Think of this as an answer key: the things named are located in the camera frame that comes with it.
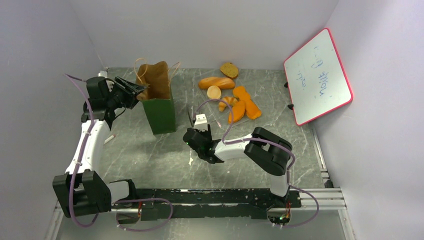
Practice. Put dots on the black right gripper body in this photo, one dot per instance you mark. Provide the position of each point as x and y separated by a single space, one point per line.
194 131

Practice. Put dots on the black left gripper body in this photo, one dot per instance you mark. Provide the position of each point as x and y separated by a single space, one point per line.
119 97

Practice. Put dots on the metal tongs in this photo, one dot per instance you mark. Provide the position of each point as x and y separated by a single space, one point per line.
191 117

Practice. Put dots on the green paper bag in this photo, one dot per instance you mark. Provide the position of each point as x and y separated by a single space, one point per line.
157 99

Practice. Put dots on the striped fake croissant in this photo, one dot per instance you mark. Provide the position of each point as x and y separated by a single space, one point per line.
226 101

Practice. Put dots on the round pale fake bun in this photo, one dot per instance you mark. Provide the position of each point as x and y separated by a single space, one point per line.
214 92

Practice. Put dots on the brown fake bread loaf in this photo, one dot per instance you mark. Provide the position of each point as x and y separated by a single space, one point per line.
223 83

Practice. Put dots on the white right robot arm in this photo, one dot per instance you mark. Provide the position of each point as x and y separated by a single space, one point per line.
270 152

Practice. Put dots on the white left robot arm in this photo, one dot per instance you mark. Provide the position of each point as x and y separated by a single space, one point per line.
81 191

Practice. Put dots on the clear packaged tool card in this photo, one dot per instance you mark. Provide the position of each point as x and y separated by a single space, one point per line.
108 139

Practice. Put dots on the red framed whiteboard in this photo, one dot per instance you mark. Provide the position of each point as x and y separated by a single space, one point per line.
316 79

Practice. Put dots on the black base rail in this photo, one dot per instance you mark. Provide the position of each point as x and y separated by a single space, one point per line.
161 203

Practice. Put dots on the aluminium frame rail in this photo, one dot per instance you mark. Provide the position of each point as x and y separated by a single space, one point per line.
322 216

